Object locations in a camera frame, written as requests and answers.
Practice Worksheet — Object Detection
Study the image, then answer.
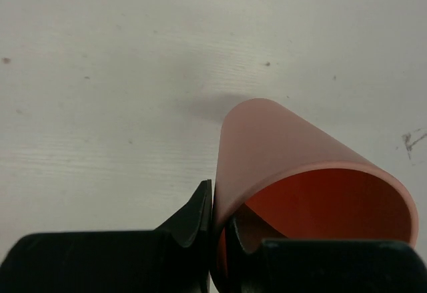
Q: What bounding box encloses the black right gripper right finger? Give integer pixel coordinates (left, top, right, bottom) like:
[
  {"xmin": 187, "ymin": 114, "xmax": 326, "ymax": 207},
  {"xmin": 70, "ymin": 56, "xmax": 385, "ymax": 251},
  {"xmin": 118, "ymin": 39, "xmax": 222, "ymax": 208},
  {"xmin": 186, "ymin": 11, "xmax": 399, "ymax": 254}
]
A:
[{"xmin": 213, "ymin": 214, "xmax": 426, "ymax": 292}]

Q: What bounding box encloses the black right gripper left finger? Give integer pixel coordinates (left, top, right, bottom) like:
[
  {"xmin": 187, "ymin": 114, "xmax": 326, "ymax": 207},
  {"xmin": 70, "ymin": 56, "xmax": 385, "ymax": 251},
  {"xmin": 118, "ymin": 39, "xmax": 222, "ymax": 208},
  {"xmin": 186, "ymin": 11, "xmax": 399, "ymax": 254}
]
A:
[{"xmin": 1, "ymin": 180, "xmax": 212, "ymax": 292}]

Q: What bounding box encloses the pink plastic cup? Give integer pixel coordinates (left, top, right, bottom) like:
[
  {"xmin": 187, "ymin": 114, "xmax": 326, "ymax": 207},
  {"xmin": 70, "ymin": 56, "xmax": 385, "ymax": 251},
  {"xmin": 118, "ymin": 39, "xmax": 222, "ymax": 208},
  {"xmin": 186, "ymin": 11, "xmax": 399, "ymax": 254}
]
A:
[{"xmin": 212, "ymin": 99, "xmax": 419, "ymax": 277}]

